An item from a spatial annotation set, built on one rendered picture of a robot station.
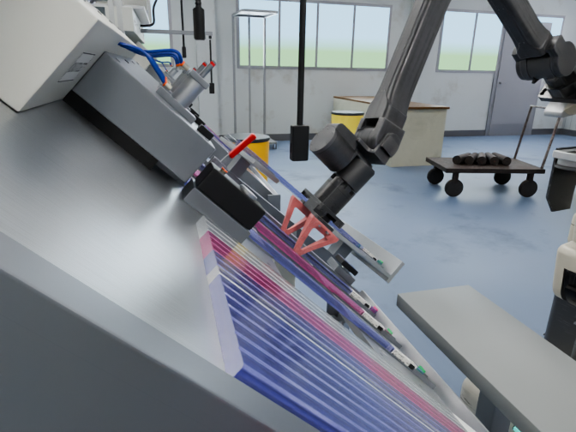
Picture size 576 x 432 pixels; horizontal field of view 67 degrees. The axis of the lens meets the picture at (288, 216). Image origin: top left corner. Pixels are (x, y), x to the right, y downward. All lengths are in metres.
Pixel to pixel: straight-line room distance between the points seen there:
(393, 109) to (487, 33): 8.87
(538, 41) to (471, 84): 8.40
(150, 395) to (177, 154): 0.32
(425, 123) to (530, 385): 5.28
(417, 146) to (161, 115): 5.78
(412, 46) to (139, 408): 0.80
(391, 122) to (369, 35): 7.59
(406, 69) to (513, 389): 0.67
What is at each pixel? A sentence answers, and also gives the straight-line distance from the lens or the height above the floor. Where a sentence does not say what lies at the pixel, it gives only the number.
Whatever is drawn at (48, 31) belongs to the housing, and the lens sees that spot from 0.33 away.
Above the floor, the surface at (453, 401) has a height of 0.73.
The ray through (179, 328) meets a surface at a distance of 0.22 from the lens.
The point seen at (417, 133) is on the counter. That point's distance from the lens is 6.12.
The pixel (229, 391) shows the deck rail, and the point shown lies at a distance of 0.18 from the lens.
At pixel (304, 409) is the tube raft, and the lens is 0.24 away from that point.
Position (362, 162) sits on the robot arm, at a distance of 0.79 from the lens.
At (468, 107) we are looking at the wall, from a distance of 9.59.
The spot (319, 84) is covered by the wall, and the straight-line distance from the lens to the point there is 8.07.
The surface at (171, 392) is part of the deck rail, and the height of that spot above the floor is 1.10.
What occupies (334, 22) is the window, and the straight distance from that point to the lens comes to 8.16.
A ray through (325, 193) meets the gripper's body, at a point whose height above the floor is 1.00.
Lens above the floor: 1.21
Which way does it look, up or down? 19 degrees down
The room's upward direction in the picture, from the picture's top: 1 degrees clockwise
